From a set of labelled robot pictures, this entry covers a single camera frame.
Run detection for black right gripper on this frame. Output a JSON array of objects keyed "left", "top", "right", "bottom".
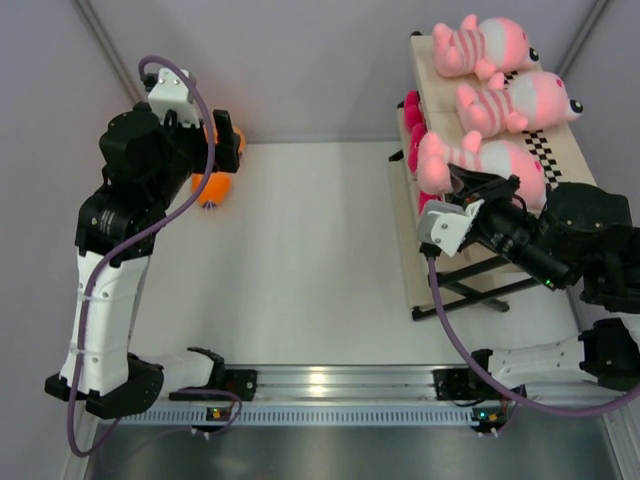
[{"left": 445, "top": 163, "right": 574, "bottom": 295}]

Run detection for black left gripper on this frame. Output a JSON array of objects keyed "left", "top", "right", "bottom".
[{"left": 138, "top": 103, "right": 237, "bottom": 211}]

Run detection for orange plush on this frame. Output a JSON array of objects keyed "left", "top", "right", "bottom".
[
  {"left": 213, "top": 127, "right": 246, "bottom": 156},
  {"left": 197, "top": 172, "right": 232, "bottom": 209}
]

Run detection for small pink striped plush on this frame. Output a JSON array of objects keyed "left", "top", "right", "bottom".
[{"left": 415, "top": 131, "right": 547, "bottom": 210}]

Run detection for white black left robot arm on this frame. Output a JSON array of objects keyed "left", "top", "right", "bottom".
[{"left": 45, "top": 102, "right": 226, "bottom": 420}]

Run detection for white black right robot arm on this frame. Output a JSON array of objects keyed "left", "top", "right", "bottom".
[{"left": 448, "top": 167, "right": 639, "bottom": 397}]

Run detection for cream two-tier folding shelf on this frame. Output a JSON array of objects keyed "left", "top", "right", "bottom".
[{"left": 388, "top": 31, "right": 594, "bottom": 321}]

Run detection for magenta plush on lower shelf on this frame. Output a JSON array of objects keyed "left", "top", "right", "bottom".
[{"left": 403, "top": 90, "right": 427, "bottom": 174}]

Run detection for pink striped plush front shelf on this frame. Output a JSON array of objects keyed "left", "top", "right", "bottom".
[{"left": 456, "top": 71, "right": 584, "bottom": 138}]

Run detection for pink striped plush shelf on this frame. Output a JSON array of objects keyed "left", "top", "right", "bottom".
[
  {"left": 431, "top": 14, "right": 540, "bottom": 81},
  {"left": 456, "top": 71, "right": 584, "bottom": 138}
]

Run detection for pink striped plush back shelf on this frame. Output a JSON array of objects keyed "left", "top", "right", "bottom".
[{"left": 431, "top": 14, "right": 540, "bottom": 81}]

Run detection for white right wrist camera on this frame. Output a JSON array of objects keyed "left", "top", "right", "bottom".
[{"left": 417, "top": 199, "right": 484, "bottom": 257}]

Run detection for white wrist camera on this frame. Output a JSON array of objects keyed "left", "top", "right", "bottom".
[
  {"left": 148, "top": 67, "right": 200, "bottom": 128},
  {"left": 417, "top": 199, "right": 484, "bottom": 257}
]

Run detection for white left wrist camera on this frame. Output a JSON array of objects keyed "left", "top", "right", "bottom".
[{"left": 148, "top": 67, "right": 200, "bottom": 128}]

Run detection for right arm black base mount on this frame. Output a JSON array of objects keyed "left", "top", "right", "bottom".
[{"left": 433, "top": 368, "right": 497, "bottom": 404}]

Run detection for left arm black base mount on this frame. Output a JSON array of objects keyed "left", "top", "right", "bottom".
[{"left": 169, "top": 367, "right": 258, "bottom": 401}]

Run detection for aluminium rail frame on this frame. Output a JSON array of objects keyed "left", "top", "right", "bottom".
[{"left": 79, "top": 363, "right": 621, "bottom": 404}]

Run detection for grey slotted cable duct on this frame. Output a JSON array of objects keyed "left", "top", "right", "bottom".
[{"left": 120, "top": 404, "right": 489, "bottom": 427}]

